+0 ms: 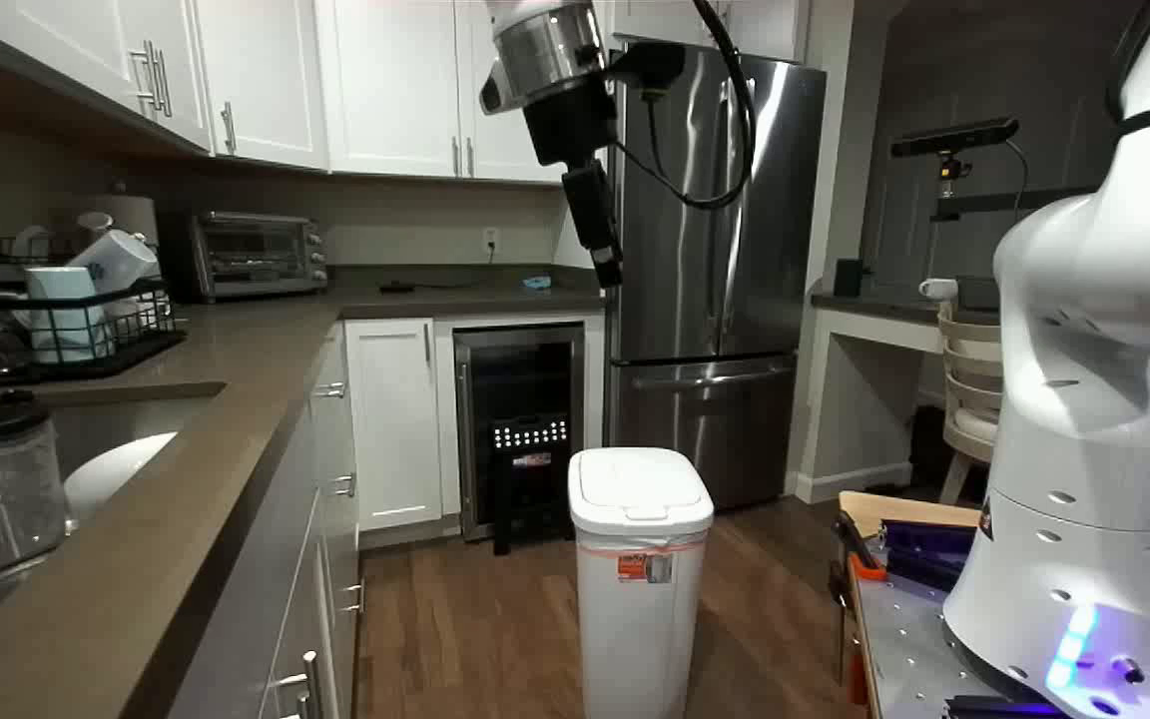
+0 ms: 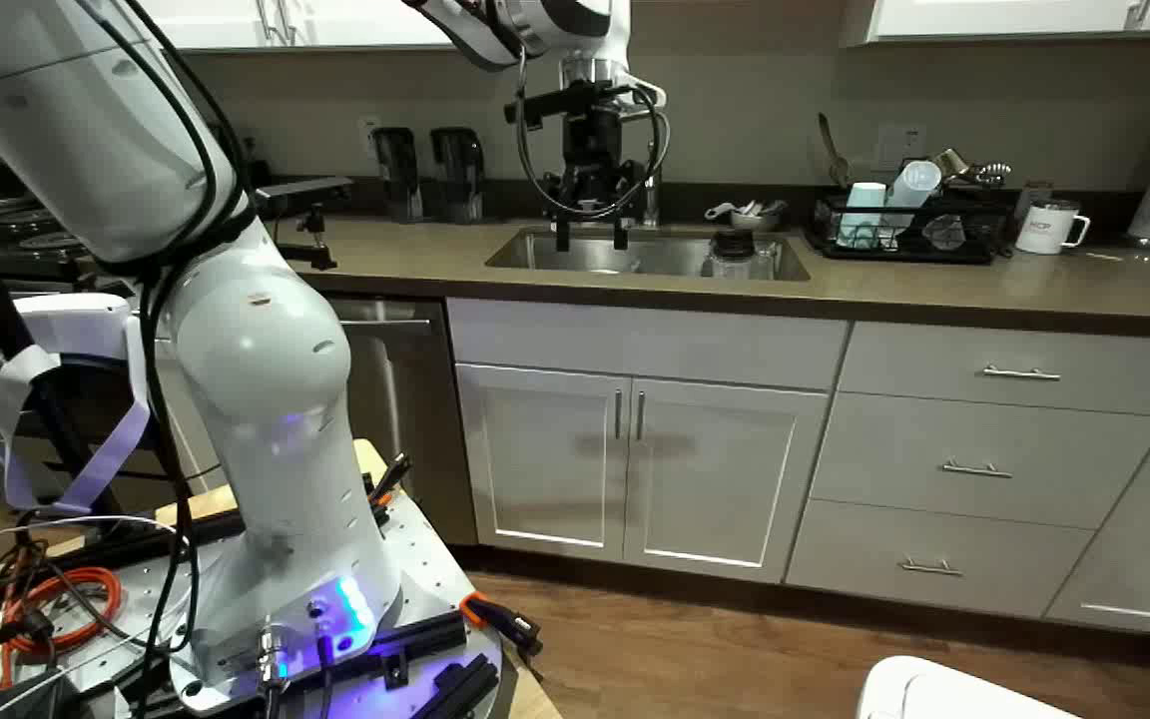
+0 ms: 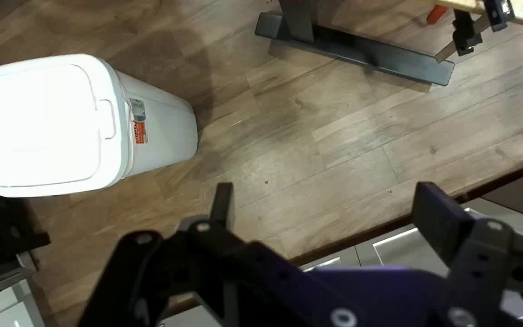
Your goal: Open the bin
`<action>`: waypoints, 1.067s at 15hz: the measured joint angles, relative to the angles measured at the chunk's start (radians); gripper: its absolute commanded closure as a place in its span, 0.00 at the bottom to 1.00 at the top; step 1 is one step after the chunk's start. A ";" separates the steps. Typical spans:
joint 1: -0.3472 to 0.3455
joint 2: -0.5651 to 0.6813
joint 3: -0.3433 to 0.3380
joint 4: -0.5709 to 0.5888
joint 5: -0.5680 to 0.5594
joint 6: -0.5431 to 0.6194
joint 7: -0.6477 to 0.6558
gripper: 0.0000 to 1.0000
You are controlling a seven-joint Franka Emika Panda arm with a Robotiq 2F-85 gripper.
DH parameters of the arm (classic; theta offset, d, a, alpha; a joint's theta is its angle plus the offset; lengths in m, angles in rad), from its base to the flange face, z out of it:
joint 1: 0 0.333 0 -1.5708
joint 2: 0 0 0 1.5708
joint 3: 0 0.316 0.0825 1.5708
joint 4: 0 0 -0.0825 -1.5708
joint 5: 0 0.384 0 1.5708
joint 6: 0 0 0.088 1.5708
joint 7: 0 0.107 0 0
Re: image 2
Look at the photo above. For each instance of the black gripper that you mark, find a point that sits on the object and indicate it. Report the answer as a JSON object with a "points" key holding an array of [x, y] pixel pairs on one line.
{"points": [[598, 163]]}

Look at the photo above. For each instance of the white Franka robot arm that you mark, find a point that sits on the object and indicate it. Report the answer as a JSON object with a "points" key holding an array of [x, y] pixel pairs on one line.
{"points": [[260, 361]]}

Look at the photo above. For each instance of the white trash bin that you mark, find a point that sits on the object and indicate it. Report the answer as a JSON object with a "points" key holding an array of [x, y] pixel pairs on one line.
{"points": [[949, 691]]}

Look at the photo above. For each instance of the chrome faucet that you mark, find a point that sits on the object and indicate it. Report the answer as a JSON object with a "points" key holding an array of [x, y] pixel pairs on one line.
{"points": [[653, 200]]}

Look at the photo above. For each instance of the stainless steel sink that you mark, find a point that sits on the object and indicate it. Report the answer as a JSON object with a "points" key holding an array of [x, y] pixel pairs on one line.
{"points": [[657, 257]]}

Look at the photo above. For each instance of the white sink front panel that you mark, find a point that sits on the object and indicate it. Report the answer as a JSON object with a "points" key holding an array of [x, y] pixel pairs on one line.
{"points": [[642, 340]]}

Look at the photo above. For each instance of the small black cup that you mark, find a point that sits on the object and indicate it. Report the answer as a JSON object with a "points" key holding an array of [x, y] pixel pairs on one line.
{"points": [[735, 252]]}

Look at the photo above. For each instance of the black countertop appliance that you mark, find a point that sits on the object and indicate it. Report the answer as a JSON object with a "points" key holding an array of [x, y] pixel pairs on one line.
{"points": [[397, 175], [458, 175]]}

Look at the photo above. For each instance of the white base cabinet door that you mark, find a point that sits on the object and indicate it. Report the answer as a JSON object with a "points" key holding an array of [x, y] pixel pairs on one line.
{"points": [[542, 453], [719, 481]]}

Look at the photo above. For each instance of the black kitchen utensil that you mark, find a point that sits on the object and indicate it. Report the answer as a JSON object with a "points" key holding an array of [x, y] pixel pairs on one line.
{"points": [[834, 151]]}

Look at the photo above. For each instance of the stainless dishwasher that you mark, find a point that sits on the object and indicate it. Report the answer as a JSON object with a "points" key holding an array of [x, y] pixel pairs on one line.
{"points": [[416, 412]]}

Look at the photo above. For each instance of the teal white container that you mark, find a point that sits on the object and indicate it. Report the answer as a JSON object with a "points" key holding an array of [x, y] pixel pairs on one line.
{"points": [[864, 213]]}

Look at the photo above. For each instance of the orange black clamp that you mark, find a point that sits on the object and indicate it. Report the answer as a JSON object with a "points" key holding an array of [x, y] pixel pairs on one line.
{"points": [[388, 490], [502, 619]]}

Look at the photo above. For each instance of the clear plastic container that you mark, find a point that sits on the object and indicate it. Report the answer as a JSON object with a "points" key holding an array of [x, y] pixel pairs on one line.
{"points": [[915, 184]]}

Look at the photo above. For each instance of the black dish rack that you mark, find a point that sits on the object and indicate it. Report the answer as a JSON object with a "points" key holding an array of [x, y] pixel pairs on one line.
{"points": [[919, 236]]}

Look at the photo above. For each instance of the silver robot mounting plate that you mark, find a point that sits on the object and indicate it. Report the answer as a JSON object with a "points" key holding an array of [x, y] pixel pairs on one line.
{"points": [[430, 559]]}

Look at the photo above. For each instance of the silver metal kitchenware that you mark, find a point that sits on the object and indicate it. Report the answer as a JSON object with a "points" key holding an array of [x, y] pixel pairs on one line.
{"points": [[976, 168]]}

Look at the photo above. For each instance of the white mug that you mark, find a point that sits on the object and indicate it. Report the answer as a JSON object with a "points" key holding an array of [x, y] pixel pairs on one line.
{"points": [[1045, 228]]}

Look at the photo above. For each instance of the wooden base board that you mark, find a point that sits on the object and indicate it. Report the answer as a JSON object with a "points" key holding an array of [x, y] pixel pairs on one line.
{"points": [[209, 506]]}

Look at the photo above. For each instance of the white shallow drawer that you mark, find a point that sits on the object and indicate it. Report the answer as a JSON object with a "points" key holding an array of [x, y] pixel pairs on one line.
{"points": [[1136, 378]]}

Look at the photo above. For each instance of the black gas stove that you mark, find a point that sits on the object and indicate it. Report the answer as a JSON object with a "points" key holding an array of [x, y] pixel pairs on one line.
{"points": [[2, 228]]}

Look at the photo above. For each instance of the white tall cabinet door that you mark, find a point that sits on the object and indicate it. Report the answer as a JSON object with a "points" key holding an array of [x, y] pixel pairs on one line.
{"points": [[1149, 531]]}

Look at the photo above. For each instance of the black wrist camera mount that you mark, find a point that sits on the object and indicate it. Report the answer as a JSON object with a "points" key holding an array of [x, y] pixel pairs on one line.
{"points": [[559, 100]]}

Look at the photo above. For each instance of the white wall cabinet door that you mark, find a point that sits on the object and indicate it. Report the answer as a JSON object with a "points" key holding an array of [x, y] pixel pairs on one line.
{"points": [[1001, 16], [350, 21], [200, 21]]}

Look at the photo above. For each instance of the black aluminium rail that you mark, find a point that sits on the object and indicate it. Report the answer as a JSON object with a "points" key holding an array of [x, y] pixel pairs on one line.
{"points": [[402, 639], [461, 690]]}

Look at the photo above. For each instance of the white curved frame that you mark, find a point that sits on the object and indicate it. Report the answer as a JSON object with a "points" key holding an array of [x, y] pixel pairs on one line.
{"points": [[56, 321]]}

